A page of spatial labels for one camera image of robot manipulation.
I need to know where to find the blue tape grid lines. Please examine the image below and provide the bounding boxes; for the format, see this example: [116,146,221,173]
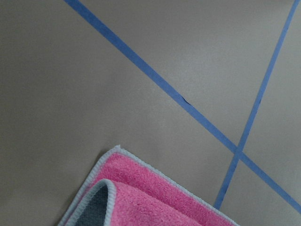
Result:
[66,0,301,212]

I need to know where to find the pink and grey towel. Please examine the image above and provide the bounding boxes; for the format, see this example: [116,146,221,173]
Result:
[59,146,235,226]

